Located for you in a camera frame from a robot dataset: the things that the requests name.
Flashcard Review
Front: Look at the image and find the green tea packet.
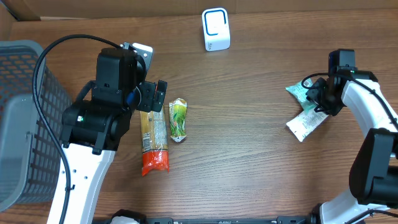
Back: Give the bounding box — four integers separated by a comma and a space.
169, 98, 187, 142

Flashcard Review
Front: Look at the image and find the teal snack packet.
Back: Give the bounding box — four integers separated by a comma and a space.
285, 81, 316, 114

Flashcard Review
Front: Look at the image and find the orange noodle packet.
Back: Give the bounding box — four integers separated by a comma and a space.
140, 108, 169, 176

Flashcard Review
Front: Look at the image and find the white conditioner tube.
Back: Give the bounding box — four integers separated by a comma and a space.
286, 110, 328, 142

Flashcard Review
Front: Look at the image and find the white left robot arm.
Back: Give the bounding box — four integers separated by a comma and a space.
60, 43, 167, 223

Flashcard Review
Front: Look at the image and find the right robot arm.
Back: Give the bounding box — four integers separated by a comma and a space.
304, 49, 397, 223

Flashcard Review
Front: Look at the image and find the white barcode scanner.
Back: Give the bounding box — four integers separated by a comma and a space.
201, 7, 231, 52

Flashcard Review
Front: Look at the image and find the grey plastic basket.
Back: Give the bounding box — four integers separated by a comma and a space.
1, 40, 60, 211

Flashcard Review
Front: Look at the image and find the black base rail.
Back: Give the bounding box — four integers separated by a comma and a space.
93, 210, 366, 224

